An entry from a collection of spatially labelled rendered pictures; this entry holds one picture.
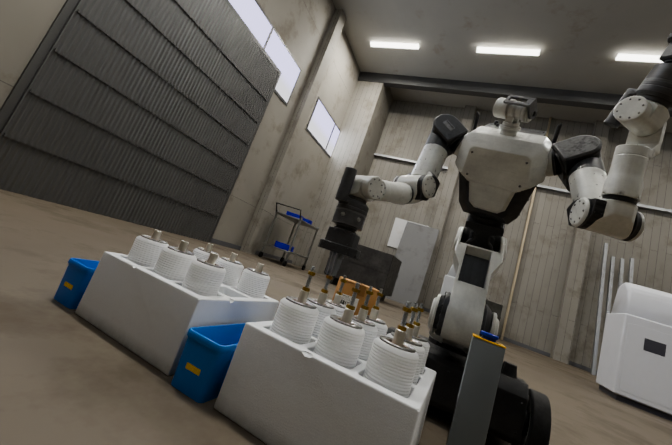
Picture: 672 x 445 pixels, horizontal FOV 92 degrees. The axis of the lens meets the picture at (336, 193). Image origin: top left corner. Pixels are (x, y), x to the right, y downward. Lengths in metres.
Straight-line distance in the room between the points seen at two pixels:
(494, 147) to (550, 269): 8.17
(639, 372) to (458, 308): 4.06
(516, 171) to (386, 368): 0.74
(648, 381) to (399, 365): 4.52
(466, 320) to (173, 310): 0.82
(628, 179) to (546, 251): 8.33
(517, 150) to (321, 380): 0.87
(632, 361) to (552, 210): 5.12
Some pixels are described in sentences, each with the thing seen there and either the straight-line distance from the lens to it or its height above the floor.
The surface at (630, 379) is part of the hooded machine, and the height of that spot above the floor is 0.25.
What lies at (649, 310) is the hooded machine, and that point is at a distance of 5.24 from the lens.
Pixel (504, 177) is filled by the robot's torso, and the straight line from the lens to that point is 1.19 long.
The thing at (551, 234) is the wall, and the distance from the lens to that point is 9.42.
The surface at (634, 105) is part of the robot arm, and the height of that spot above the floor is 0.93.
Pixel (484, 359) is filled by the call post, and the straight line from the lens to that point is 0.90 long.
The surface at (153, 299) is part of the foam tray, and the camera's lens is 0.99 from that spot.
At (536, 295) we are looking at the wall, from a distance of 9.16.
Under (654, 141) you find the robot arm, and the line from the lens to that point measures 1.11.
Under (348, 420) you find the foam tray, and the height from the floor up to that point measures 0.11.
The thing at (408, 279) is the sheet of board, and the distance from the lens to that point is 8.43.
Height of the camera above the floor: 0.36
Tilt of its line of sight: 12 degrees up
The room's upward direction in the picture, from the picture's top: 19 degrees clockwise
